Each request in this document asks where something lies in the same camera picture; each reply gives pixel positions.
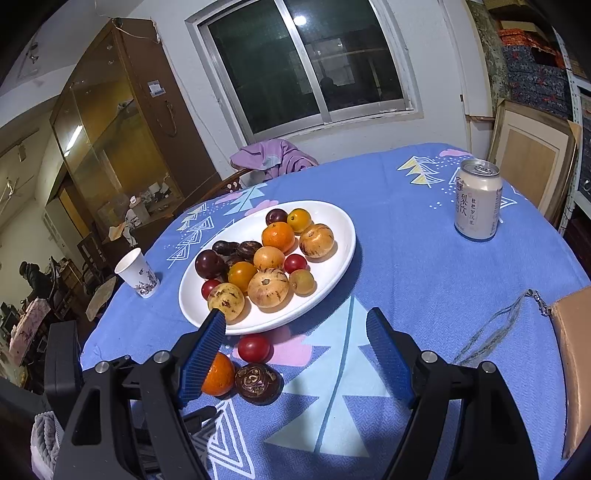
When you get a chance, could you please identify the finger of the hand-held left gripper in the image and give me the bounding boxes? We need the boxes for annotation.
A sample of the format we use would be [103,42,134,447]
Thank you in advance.
[184,405,218,435]

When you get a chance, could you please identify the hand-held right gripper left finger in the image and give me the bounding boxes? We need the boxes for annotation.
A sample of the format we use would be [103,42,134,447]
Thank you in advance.
[53,308,228,480]

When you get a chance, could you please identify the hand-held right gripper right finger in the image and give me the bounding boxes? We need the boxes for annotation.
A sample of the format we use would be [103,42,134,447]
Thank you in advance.
[366,307,540,480]

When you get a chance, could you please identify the orange mandarin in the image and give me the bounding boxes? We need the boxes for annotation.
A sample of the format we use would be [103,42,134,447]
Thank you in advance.
[201,352,236,397]
[261,222,296,254]

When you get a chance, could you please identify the spotted yellow pepino melon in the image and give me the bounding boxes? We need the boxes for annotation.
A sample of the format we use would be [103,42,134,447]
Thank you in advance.
[207,282,245,322]

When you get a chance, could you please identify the yellow-orange mandarin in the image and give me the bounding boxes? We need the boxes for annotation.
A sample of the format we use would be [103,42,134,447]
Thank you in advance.
[228,261,258,293]

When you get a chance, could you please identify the large pale pepino melon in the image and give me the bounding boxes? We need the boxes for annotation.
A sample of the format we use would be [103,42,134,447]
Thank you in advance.
[247,269,291,309]

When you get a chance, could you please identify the white plate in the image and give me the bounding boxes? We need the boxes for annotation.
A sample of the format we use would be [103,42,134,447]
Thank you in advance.
[178,200,358,336]

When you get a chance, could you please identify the tan striped pepino melon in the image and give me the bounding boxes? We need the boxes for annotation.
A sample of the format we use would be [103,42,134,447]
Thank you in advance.
[253,246,286,273]
[299,223,335,258]

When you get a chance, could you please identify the yellow-green mandarin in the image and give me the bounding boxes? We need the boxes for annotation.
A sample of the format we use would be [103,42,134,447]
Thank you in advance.
[287,208,312,233]

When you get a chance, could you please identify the person's left forearm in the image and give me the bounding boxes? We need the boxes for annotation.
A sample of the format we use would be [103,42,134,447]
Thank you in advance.
[30,411,65,478]

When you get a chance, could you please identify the pink floral cloth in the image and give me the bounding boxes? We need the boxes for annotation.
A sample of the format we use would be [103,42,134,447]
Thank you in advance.
[9,298,47,365]

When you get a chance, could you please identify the pale cloth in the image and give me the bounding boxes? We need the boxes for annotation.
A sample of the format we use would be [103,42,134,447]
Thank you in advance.
[85,276,118,319]

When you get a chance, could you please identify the white paper cup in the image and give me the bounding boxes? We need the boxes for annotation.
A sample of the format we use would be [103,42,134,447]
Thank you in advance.
[115,248,160,299]

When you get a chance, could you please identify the dark wooden chair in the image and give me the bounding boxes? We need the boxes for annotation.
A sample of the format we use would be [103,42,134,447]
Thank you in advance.
[76,233,116,324]

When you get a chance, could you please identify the low wooden cabinet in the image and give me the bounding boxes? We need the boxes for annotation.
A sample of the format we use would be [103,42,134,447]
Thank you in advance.
[90,185,195,278]

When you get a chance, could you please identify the wooden armchair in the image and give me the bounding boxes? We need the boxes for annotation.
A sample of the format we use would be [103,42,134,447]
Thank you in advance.
[173,168,252,215]

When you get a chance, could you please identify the white drink can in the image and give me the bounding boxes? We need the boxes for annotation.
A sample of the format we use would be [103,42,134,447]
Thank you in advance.
[453,158,504,242]

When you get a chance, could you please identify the brown leather pouch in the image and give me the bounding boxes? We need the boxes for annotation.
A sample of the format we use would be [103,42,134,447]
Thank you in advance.
[547,286,591,460]

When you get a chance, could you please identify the purple cloth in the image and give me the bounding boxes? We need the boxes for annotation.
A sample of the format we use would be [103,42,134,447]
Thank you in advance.
[229,138,319,178]

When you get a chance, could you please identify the tall wooden glass cabinet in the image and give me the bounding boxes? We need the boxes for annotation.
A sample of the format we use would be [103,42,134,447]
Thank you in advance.
[50,18,222,232]

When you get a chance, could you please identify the sliding glass window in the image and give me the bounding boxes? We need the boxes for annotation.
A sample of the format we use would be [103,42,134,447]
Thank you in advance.
[185,0,424,148]

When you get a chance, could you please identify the white panel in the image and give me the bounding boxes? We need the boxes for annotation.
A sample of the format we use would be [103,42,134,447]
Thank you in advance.
[438,0,495,121]

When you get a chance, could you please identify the white metal shelf rack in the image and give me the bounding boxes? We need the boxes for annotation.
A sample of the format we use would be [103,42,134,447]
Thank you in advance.
[551,18,591,232]

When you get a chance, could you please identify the shelf of patterned boxes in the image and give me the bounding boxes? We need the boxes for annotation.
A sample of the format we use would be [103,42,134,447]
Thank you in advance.
[489,0,591,158]

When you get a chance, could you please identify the green textured panel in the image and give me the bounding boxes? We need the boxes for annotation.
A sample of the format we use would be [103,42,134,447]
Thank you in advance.
[466,0,511,100]

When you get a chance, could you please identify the grey tassel keychain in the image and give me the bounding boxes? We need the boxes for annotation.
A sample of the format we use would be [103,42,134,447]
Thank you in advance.
[452,289,552,365]

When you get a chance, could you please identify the wooden picture frame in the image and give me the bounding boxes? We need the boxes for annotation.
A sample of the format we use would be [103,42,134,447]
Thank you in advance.
[487,99,578,222]

